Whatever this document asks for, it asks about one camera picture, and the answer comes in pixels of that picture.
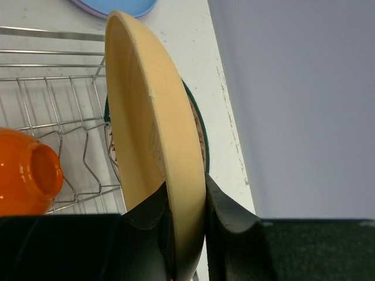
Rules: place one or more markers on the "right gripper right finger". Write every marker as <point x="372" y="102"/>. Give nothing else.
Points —
<point x="235" y="241"/>

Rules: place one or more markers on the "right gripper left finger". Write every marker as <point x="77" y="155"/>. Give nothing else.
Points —
<point x="148" y="250"/>

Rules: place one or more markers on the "yellow plate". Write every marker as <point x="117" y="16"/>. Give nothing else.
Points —
<point x="154" y="131"/>

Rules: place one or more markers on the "green rimmed printed plate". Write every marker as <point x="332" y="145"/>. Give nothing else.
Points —
<point x="200" y="126"/>

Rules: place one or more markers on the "blue plate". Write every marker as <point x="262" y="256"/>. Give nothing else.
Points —
<point x="135" y="8"/>

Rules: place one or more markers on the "purple plate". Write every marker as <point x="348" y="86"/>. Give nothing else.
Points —
<point x="96" y="8"/>

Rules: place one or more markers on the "orange bowl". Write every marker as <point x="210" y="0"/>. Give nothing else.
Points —
<point x="31" y="175"/>

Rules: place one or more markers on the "wire dish rack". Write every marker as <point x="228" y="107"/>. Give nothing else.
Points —
<point x="53" y="87"/>

